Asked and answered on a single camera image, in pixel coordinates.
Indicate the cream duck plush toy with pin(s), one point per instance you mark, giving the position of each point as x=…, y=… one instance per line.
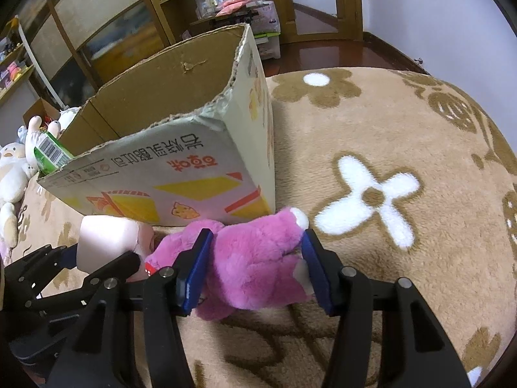
x=14, y=169

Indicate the small black side table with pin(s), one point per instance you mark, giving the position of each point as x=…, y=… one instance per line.
x=226, y=18

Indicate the green carton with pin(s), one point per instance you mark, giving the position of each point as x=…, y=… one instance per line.
x=50, y=151

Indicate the pink packets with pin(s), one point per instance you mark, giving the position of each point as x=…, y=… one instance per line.
x=234, y=4

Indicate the flower-patterned beige blanket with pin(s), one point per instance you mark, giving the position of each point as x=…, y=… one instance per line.
x=383, y=149

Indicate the white fluffy plush toy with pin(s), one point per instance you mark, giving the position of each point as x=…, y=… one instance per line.
x=68, y=117

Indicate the white plush toy pink feet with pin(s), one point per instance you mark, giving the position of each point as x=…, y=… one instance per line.
x=36, y=137

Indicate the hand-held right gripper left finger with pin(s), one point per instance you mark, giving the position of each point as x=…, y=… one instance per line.
x=198, y=266

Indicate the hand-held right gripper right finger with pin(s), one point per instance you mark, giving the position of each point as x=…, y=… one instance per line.
x=319, y=279

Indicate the wooden wardrobe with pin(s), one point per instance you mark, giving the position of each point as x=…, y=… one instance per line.
x=101, y=20

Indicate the wooden corner shelf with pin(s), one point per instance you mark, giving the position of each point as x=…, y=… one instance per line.
x=173, y=0

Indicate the clear plastic storage box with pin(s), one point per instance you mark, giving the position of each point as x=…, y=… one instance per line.
x=268, y=28

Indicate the clear plastic jar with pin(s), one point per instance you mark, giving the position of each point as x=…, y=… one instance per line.
x=202, y=4

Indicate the open brown cardboard box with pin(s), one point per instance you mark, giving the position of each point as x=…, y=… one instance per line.
x=38, y=109

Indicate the white pink soft cube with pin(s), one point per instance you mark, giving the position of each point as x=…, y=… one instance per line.
x=105, y=238

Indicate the white pole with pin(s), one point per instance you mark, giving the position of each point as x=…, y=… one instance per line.
x=38, y=68

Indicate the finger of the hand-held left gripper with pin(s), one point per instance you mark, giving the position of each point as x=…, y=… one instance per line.
x=70, y=258
x=113, y=268

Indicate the wooden wall shelf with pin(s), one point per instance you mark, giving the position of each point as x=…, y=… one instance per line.
x=12, y=60

